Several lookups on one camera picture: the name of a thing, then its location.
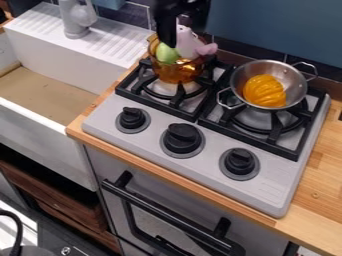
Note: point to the white plush bunny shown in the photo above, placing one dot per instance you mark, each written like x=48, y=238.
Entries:
x=189, y=41

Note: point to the orange ridged toy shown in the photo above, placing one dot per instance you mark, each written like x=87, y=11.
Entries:
x=264, y=90

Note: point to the toy sink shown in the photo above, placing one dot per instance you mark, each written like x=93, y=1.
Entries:
x=49, y=100

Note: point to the toy stove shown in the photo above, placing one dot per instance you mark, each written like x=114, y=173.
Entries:
x=209, y=156

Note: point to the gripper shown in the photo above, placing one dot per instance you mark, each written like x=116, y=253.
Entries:
x=178, y=6

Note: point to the tap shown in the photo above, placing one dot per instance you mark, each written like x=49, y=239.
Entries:
x=78, y=18

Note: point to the silver pot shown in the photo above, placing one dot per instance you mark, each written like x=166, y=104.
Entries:
x=291, y=78

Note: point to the yellow clear pot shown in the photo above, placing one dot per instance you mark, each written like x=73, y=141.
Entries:
x=178, y=71

